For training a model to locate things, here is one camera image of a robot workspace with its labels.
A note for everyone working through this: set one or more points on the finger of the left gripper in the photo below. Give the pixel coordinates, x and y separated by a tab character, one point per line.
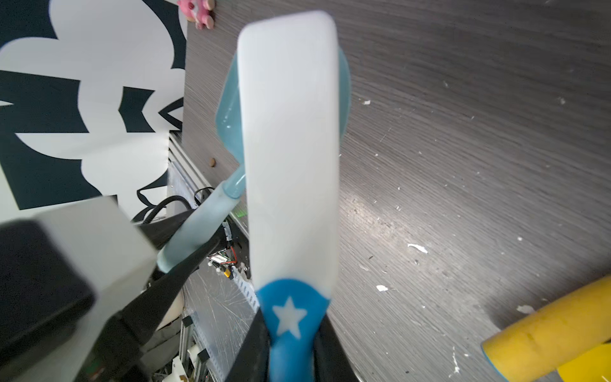
160	232
118	352

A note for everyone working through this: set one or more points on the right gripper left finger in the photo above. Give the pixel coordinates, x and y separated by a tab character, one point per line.
252	361

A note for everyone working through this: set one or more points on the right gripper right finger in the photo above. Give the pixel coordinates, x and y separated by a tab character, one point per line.
331	363

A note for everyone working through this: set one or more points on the light blue scoop trowel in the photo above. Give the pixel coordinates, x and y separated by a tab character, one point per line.
200	227

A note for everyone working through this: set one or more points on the white blue cleaning brush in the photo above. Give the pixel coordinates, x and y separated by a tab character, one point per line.
289	96

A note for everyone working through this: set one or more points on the green trowel yellow handle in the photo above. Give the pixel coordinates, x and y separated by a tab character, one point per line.
561	331

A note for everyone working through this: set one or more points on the yellow scoop trowel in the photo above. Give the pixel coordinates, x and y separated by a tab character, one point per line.
593	365

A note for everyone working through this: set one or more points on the pink toy figure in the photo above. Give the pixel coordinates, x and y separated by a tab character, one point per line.
198	11

